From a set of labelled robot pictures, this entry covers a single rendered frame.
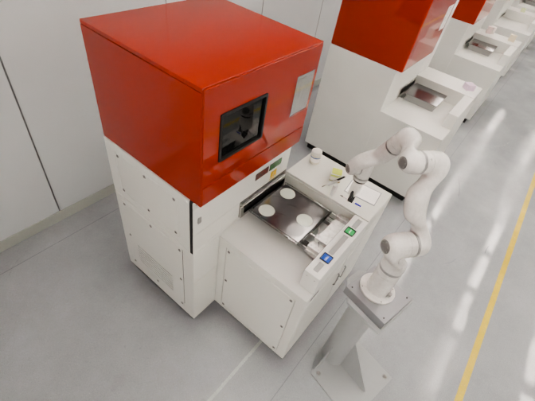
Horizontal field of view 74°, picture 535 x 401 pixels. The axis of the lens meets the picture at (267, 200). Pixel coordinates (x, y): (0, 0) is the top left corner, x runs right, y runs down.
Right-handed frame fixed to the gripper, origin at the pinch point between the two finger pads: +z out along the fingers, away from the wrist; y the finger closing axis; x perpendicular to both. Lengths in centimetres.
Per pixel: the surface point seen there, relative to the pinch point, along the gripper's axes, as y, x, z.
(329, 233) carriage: 18.5, -0.3, 16.2
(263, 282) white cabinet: 61, -16, 33
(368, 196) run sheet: -18.0, 6.3, 7.1
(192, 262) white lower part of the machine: 78, -53, 31
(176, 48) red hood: 63, -77, -77
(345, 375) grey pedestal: 42, 52, 102
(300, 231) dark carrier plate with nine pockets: 30.9, -13.6, 14.5
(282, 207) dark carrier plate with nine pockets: 21.6, -32.5, 14.5
